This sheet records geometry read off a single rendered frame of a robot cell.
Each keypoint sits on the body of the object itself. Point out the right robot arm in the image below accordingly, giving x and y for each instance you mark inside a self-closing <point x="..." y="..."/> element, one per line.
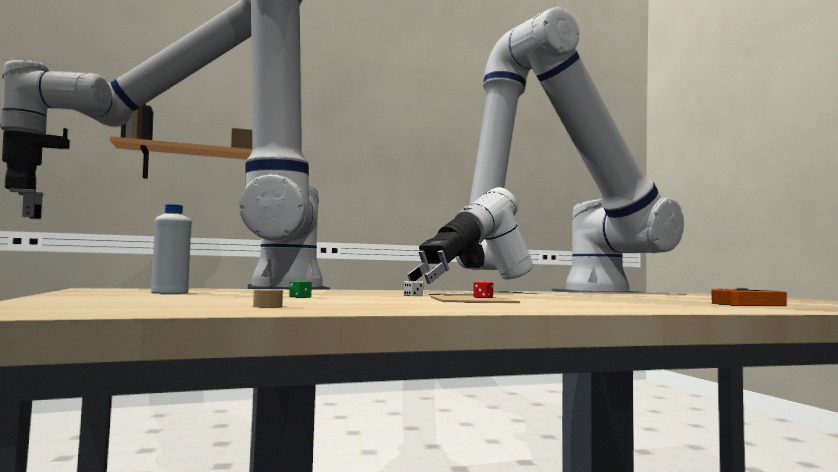
<point x="271" y="205"/>

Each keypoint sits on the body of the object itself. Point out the red die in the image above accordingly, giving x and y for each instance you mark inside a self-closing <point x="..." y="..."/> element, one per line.
<point x="483" y="290"/>

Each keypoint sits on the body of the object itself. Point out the grey plastic bottle with blue cap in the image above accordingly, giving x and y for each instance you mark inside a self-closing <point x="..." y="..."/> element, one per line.
<point x="171" y="254"/>

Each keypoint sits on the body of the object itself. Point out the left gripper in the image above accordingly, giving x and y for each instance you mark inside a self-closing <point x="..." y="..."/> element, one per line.
<point x="460" y="237"/>

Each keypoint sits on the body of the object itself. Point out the brown square mat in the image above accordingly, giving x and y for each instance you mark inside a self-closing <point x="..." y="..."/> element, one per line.
<point x="471" y="299"/>

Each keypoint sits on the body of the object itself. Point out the green die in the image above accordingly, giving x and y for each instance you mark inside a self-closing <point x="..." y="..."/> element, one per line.
<point x="300" y="289"/>

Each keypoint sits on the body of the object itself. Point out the orange digital multimeter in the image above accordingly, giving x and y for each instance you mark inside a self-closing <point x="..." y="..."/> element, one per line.
<point x="745" y="297"/>

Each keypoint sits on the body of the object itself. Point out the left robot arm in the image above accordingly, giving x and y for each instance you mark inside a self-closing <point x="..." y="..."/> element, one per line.
<point x="639" y="219"/>

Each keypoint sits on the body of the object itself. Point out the brown cylinder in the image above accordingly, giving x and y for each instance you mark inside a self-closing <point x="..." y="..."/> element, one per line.
<point x="268" y="298"/>

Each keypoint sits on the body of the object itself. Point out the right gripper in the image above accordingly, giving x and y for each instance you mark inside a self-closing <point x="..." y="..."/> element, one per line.
<point x="22" y="151"/>

